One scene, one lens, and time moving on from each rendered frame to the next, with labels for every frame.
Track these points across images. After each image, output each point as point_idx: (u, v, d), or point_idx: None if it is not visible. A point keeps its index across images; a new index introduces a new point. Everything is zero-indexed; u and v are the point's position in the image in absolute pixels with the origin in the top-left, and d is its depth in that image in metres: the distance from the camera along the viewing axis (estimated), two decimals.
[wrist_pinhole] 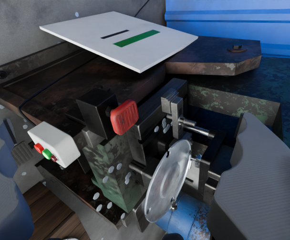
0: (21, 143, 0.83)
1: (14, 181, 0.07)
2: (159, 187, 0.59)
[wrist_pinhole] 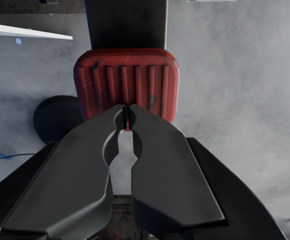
0: None
1: (108, 171, 0.07)
2: None
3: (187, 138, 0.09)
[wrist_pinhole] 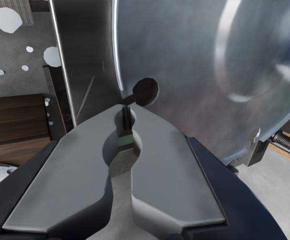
0: None
1: (108, 171, 0.07)
2: (218, 10, 0.13)
3: (187, 138, 0.09)
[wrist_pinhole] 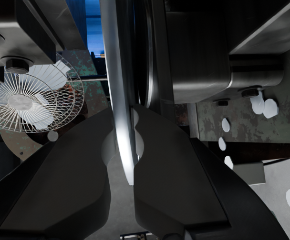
0: None
1: (106, 171, 0.07)
2: None
3: (190, 139, 0.09)
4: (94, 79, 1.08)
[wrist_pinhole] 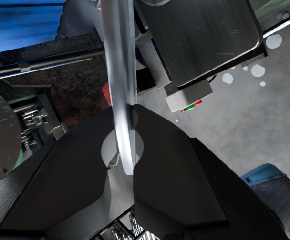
0: None
1: (107, 171, 0.07)
2: None
3: (189, 139, 0.09)
4: None
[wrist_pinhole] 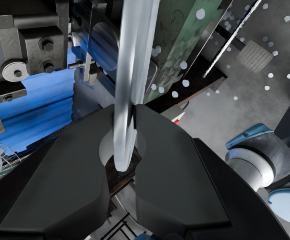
0: (238, 60, 0.89)
1: (104, 170, 0.07)
2: None
3: (192, 139, 0.09)
4: (29, 154, 1.12)
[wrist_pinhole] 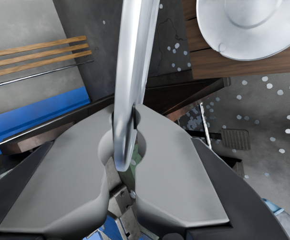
0: (227, 147, 0.91)
1: (104, 170, 0.07)
2: None
3: (192, 139, 0.09)
4: None
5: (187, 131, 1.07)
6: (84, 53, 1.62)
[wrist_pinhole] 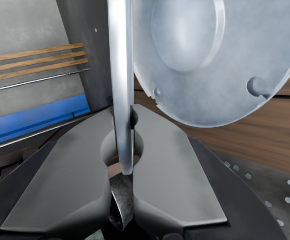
0: None
1: (107, 171, 0.07)
2: None
3: (189, 139, 0.09)
4: None
5: None
6: (80, 61, 1.51)
